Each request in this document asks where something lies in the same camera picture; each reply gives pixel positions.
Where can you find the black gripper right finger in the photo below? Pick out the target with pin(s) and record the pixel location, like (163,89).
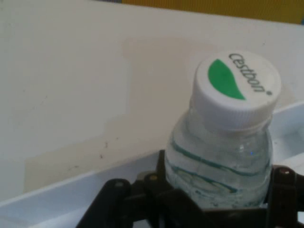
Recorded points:
(288,194)

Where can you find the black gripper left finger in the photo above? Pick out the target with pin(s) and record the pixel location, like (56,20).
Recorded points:
(147,204)

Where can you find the yellow panel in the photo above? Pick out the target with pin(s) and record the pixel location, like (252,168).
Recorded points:
(213,7)

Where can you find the white ByteDance cardboard box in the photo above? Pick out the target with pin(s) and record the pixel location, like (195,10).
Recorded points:
(47,209)

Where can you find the clear water bottle white cap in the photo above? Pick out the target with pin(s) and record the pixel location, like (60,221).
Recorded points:
(225,154)

